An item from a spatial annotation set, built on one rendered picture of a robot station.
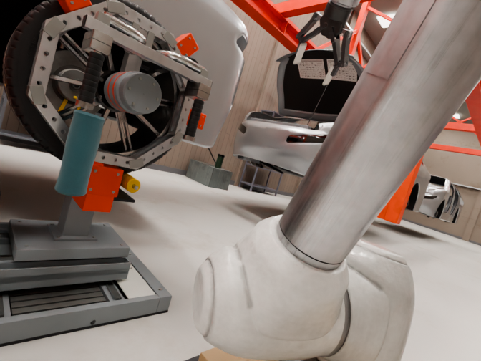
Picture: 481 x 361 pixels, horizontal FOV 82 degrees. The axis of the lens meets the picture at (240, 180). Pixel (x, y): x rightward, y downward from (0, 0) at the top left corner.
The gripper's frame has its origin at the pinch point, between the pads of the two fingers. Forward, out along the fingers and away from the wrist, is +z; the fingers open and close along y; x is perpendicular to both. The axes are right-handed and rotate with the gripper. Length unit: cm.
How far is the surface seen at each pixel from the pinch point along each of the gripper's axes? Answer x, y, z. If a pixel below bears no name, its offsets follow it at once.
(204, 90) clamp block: -27.6, -20.0, 14.3
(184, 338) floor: -60, 31, 87
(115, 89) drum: -53, -33, 17
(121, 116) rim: -48, -44, 37
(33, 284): -96, -13, 74
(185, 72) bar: -32.2, -25.8, 10.1
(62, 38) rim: -59, -58, 12
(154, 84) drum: -42, -28, 14
